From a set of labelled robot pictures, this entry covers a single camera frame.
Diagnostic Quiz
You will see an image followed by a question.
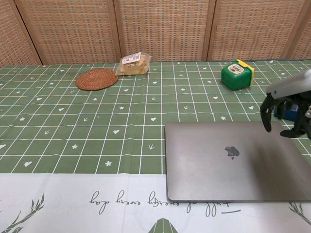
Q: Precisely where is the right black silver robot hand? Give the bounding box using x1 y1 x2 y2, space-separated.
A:
259 68 311 140

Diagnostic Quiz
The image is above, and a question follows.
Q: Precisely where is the silver laptop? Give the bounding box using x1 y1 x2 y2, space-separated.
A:
165 121 311 203

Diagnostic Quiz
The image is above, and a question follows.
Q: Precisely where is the blue snack package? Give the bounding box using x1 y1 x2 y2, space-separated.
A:
274 103 300 121

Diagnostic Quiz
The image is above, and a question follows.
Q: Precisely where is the green box with yellow lid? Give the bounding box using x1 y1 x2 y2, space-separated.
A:
221 59 256 91

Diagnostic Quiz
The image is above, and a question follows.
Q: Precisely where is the bamboo folding screen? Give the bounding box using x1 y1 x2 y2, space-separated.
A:
0 0 311 67

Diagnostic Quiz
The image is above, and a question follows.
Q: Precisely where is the packaged bread in clear bag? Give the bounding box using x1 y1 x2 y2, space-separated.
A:
116 51 152 76

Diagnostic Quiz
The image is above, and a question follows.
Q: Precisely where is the round woven rattan coaster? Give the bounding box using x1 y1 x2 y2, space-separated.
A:
75 68 119 91

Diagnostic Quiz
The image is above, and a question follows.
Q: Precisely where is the green checked tablecloth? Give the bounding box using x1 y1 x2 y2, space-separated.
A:
0 59 311 233

